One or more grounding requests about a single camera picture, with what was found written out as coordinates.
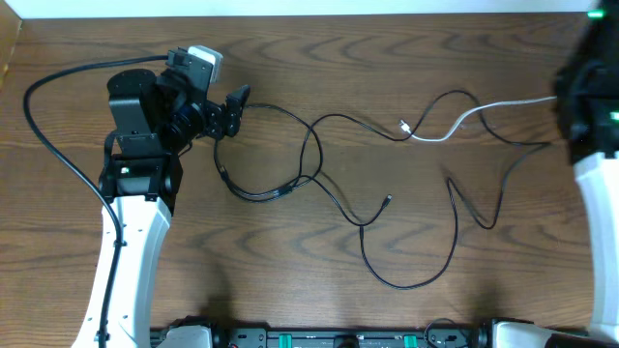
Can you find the cardboard box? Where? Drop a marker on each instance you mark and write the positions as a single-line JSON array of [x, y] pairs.
[[10, 26]]

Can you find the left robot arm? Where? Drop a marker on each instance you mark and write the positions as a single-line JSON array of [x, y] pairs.
[[157, 116]]

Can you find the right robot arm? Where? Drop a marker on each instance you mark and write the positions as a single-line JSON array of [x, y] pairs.
[[587, 117]]

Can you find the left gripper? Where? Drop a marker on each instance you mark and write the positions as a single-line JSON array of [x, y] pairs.
[[217, 115]]

